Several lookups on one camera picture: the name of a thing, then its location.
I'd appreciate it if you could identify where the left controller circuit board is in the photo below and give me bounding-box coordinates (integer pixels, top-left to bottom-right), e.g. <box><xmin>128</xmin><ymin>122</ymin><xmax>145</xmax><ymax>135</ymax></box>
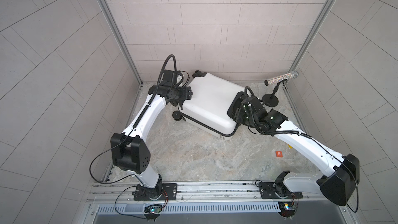
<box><xmin>144</xmin><ymin>204</ymin><xmax>163</xmax><ymax>215</ymax></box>

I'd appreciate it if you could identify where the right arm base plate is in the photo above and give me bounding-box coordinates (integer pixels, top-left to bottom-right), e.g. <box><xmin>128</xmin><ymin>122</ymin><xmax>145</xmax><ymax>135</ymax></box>
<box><xmin>255</xmin><ymin>180</ymin><xmax>303</xmax><ymax>199</ymax></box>

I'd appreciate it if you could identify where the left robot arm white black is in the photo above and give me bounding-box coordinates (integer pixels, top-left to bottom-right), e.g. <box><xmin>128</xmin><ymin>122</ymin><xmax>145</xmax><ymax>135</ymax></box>
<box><xmin>110</xmin><ymin>85</ymin><xmax>193</xmax><ymax>200</ymax></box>

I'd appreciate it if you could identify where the white hard-shell suitcase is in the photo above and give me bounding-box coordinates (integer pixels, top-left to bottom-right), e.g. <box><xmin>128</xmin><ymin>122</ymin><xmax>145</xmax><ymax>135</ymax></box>
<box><xmin>173</xmin><ymin>70</ymin><xmax>244</xmax><ymax>140</ymax></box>

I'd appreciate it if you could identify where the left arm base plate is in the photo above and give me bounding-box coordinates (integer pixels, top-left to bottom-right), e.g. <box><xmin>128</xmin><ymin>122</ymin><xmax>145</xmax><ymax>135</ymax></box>
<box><xmin>132</xmin><ymin>183</ymin><xmax>178</xmax><ymax>201</ymax></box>

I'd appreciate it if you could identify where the controller circuit board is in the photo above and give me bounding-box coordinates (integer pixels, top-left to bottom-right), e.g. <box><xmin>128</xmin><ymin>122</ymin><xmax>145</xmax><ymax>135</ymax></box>
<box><xmin>144</xmin><ymin>204</ymin><xmax>163</xmax><ymax>215</ymax></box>
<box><xmin>278</xmin><ymin>202</ymin><xmax>296</xmax><ymax>218</ymax></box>

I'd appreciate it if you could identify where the right controller circuit board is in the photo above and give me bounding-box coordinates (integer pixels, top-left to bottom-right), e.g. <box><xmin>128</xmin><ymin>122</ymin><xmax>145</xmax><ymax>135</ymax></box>
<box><xmin>278</xmin><ymin>202</ymin><xmax>296</xmax><ymax>218</ymax></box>

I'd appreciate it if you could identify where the white slotted cable duct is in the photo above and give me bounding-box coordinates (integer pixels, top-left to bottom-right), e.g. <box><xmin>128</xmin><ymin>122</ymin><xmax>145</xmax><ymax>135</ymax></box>
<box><xmin>97</xmin><ymin>201</ymin><xmax>281</xmax><ymax>215</ymax></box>

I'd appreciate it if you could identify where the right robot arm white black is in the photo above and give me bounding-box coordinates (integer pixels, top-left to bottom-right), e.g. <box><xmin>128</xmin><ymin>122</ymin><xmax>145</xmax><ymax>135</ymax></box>
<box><xmin>227</xmin><ymin>92</ymin><xmax>360</xmax><ymax>206</ymax></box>

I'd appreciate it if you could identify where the glitter tube on black stand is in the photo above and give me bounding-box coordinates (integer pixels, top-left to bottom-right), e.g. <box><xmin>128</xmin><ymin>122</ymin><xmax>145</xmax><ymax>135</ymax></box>
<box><xmin>262</xmin><ymin>71</ymin><xmax>299</xmax><ymax>107</ymax></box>

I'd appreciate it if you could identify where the aluminium mounting rail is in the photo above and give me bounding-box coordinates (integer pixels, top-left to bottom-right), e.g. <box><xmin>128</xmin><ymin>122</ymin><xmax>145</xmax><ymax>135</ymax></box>
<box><xmin>83</xmin><ymin>180</ymin><xmax>330</xmax><ymax>205</ymax></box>

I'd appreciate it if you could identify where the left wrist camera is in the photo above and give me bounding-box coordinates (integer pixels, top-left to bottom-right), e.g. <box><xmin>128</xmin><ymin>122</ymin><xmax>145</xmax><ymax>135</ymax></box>
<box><xmin>162</xmin><ymin>69</ymin><xmax>178</xmax><ymax>84</ymax></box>

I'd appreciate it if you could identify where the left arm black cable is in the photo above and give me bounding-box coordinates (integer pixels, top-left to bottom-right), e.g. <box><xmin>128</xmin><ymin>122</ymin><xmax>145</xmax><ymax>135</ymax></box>
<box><xmin>89</xmin><ymin>130</ymin><xmax>137</xmax><ymax>185</ymax></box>

